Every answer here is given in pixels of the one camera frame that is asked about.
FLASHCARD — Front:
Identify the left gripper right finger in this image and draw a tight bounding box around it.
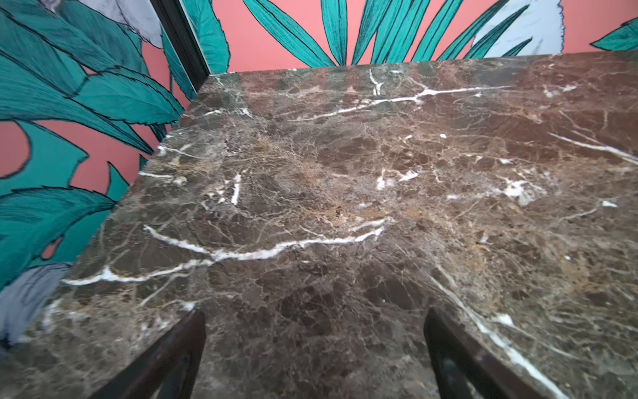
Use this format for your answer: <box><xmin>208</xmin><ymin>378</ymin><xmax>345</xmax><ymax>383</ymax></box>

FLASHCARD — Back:
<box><xmin>423</xmin><ymin>307</ymin><xmax>542</xmax><ymax>399</ymax></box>

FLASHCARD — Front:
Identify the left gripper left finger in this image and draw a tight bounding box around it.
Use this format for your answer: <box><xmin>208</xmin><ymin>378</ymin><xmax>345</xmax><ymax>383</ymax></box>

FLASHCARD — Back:
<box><xmin>91</xmin><ymin>309</ymin><xmax>206</xmax><ymax>398</ymax></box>

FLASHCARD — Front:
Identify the left black frame post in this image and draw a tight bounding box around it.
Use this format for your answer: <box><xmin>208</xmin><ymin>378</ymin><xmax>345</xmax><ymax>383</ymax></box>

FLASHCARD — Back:
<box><xmin>151</xmin><ymin>0</ymin><xmax>210</xmax><ymax>94</ymax></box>

